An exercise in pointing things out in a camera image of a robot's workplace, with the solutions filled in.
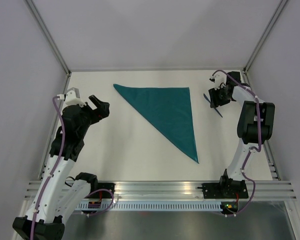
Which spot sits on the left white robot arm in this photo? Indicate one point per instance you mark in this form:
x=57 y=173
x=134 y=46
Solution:
x=49 y=211

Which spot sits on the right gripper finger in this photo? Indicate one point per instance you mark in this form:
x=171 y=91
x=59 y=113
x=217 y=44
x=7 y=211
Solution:
x=213 y=104
x=212 y=93

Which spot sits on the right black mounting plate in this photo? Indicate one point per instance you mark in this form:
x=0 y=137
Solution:
x=227 y=191

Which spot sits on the right aluminium frame post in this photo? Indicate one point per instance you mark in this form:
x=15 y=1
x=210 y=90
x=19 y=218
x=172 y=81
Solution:
x=266 y=33

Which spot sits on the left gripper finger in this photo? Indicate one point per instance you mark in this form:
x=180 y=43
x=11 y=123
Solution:
x=102 y=109
x=95 y=101

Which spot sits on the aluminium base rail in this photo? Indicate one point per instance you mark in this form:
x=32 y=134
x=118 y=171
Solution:
x=273 y=190

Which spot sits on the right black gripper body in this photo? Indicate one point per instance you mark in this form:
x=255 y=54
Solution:
x=223 y=98

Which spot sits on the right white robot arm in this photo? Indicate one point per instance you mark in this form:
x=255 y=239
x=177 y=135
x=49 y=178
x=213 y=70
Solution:
x=254 y=128

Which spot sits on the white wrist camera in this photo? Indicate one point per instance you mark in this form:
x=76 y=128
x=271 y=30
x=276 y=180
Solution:
x=218 y=80
x=72 y=97

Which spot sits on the teal cloth napkin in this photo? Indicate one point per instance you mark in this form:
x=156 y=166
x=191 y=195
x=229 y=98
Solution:
x=169 y=110

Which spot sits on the aluminium frame post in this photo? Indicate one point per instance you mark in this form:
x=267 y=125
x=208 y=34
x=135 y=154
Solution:
x=266 y=33
x=47 y=35

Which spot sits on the white slotted cable duct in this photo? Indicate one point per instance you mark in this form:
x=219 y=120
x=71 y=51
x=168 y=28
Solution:
x=149 y=206

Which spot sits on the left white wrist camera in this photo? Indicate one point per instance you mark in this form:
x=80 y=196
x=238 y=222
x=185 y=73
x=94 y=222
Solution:
x=72 y=97

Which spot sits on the left aluminium frame post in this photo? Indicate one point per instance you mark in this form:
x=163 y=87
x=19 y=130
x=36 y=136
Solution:
x=47 y=35

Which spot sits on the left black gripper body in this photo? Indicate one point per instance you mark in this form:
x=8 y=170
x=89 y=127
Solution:
x=90 y=118

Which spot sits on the blue plastic utensil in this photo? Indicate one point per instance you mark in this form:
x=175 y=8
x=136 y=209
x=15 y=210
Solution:
x=207 y=99

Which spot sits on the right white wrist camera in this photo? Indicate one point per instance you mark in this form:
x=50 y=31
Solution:
x=218 y=80

